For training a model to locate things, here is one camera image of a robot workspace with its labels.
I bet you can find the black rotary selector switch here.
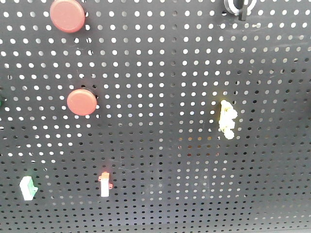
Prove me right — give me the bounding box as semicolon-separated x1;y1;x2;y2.
224;0;257;21

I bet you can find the lower red push button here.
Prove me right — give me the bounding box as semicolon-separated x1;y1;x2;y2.
67;89;97;116

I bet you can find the red push button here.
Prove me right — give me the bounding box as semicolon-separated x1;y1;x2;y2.
50;0;86;33
67;89;97;116

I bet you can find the upper red push button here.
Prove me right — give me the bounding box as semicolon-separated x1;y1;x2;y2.
50;0;86;33

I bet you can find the black perforated pegboard panel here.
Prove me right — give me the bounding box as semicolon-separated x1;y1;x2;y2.
0;0;311;233

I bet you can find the yellow toggle handle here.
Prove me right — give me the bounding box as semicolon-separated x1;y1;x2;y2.
219;100;238;140

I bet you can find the white red rocker switch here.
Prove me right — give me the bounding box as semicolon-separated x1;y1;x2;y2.
98;171;113;197

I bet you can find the white green rocker switch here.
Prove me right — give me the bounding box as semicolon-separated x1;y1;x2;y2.
19;176;38;201

